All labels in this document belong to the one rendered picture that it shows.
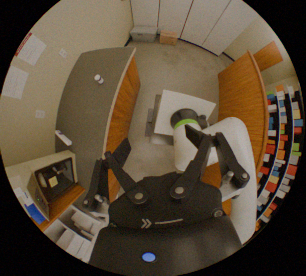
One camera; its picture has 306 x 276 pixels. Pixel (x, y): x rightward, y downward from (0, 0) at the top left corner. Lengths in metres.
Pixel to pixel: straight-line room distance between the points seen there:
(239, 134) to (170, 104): 0.30
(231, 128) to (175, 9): 2.40
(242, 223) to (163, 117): 0.56
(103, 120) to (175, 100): 0.48
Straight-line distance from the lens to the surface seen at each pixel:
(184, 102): 0.40
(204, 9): 2.46
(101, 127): 0.66
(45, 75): 1.08
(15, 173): 0.73
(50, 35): 1.16
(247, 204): 0.35
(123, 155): 0.17
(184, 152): 0.29
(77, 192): 1.04
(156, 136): 0.56
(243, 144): 0.29
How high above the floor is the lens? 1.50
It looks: 89 degrees down
